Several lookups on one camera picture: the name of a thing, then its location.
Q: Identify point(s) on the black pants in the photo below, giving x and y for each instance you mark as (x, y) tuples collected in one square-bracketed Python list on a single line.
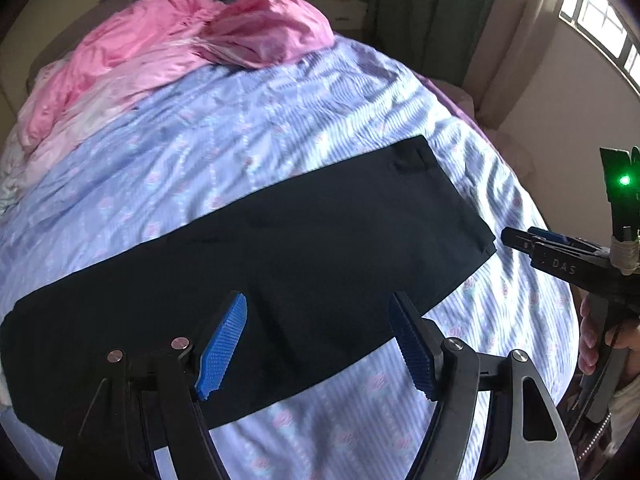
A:
[(317, 258)]

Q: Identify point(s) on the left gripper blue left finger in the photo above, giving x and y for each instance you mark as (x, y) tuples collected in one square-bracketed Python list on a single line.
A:
[(214, 351)]

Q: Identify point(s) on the blue patterned bed sheet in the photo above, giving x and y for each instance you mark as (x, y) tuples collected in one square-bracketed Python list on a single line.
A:
[(219, 134)]

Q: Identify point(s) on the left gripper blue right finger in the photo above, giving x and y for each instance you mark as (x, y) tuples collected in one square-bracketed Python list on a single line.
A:
[(420, 343)]

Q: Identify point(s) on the person's right hand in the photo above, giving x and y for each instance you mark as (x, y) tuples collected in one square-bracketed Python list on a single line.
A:
[(622, 337)]

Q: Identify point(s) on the window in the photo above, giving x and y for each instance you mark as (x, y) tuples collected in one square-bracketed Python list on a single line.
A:
[(600, 23)]

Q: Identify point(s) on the light floral pillow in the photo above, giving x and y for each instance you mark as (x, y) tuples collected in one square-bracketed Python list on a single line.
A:
[(13, 163)]

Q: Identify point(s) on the green curtain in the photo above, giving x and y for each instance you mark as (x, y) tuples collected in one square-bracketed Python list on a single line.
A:
[(473, 44)]

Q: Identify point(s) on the purple bed skirt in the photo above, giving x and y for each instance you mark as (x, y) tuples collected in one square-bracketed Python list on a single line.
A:
[(459, 103)]

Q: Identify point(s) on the pink blanket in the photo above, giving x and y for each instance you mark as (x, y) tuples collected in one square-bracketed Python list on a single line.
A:
[(149, 44)]

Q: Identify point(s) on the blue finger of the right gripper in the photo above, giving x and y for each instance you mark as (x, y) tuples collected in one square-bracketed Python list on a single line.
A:
[(518, 240), (561, 239)]

